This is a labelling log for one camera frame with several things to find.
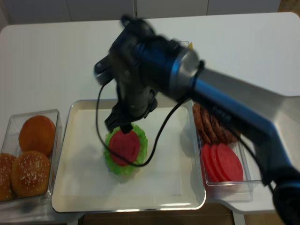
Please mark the white metal tray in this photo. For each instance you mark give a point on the white metal tray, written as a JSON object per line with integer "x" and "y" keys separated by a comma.
{"x": 192, "y": 194}

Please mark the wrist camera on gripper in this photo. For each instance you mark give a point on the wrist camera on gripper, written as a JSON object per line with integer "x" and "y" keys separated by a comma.
{"x": 104, "y": 71}

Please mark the clear patty and tomato container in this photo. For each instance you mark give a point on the clear patty and tomato container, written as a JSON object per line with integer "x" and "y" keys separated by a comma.
{"x": 235, "y": 190}

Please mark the sesame bun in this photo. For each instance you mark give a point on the sesame bun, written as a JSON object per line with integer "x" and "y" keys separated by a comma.
{"x": 6, "y": 190}
{"x": 30, "y": 174}

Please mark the brown burger patty front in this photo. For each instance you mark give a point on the brown burger patty front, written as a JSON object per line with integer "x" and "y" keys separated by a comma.
{"x": 223, "y": 134}

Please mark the blue silver right robot arm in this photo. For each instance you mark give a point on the blue silver right robot arm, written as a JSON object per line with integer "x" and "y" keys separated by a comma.
{"x": 269, "y": 120}

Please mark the flat bun bottom half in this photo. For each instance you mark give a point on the flat bun bottom half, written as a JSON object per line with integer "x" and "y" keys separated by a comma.
{"x": 37, "y": 134}

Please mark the yellow cheese slice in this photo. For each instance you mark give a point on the yellow cheese slice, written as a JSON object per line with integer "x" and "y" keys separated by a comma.
{"x": 190, "y": 46}

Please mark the brown burger patty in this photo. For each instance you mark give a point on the brown burger patty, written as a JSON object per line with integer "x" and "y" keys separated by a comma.
{"x": 208, "y": 126}
{"x": 223, "y": 134}
{"x": 199, "y": 124}

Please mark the red tomato slice front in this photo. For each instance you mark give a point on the red tomato slice front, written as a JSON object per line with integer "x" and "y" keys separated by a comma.
{"x": 125, "y": 145}

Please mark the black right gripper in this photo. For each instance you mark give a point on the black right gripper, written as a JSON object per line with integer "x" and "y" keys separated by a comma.
{"x": 139, "y": 78}

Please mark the sesame bun top left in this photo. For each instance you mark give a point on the sesame bun top left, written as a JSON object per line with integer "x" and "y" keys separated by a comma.
{"x": 6, "y": 190}

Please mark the red tomato slice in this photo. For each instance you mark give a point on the red tomato slice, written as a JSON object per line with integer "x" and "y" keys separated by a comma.
{"x": 207, "y": 164}
{"x": 229, "y": 163}
{"x": 220, "y": 175}
{"x": 125, "y": 145}

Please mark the red tomato slice back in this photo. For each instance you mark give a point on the red tomato slice back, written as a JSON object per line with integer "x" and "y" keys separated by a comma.
{"x": 207, "y": 164}

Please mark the green lettuce leaf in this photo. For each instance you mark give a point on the green lettuce leaf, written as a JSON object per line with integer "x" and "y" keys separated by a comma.
{"x": 118, "y": 166}

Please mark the clear bun container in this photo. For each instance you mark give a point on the clear bun container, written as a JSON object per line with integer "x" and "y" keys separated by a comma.
{"x": 11, "y": 144}

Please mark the sesame bun top right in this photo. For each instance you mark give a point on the sesame bun top right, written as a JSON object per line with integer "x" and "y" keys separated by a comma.
{"x": 30, "y": 174}

